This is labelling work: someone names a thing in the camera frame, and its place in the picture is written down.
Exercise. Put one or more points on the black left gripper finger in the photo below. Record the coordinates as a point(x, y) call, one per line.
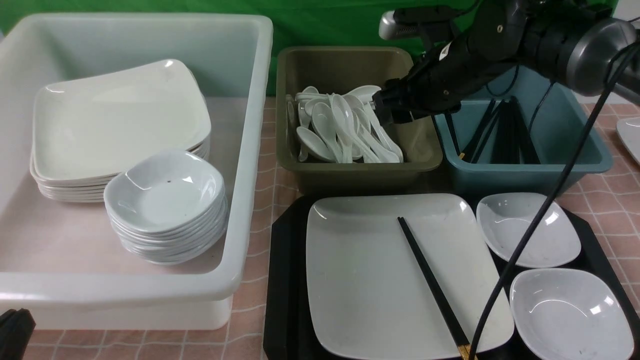
point(16, 328)

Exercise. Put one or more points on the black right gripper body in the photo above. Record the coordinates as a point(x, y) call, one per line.
point(455, 68)

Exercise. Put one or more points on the small white bowl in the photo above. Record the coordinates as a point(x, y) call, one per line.
point(569, 314)
point(505, 217)

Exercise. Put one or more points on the large white square plate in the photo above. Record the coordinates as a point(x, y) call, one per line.
point(368, 297)

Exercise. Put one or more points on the black chopstick gold tip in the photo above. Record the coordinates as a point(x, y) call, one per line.
point(435, 292)

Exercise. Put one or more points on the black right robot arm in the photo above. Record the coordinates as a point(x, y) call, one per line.
point(578, 46)

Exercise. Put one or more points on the white plate at right edge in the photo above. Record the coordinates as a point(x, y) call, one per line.
point(628, 130)

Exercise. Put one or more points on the top stacked white plate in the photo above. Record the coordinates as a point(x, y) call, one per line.
point(103, 125)

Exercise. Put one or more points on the large white plastic tub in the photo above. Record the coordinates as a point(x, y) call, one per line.
point(63, 261)

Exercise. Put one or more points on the black chopsticks in bin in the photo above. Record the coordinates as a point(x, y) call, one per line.
point(504, 122)

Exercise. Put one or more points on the olive green plastic bin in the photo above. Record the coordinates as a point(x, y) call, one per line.
point(339, 70)

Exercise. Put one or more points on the pile of white spoons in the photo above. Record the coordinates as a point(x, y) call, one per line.
point(340, 129)

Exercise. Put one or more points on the blue plastic bin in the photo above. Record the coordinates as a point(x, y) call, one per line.
point(556, 122)

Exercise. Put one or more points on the green backdrop cloth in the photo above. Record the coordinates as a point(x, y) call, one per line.
point(295, 22)

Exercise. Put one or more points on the stack of white plates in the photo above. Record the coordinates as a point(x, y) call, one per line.
point(87, 192)

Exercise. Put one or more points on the stack of small bowls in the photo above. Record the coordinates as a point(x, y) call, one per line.
point(181, 246)

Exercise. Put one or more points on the top stacked small bowl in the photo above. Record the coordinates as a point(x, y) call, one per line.
point(164, 192)

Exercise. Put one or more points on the pink checkered tablecloth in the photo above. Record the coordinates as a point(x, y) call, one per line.
point(609, 201)

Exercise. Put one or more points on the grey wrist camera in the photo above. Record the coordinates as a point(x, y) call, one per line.
point(434, 22)

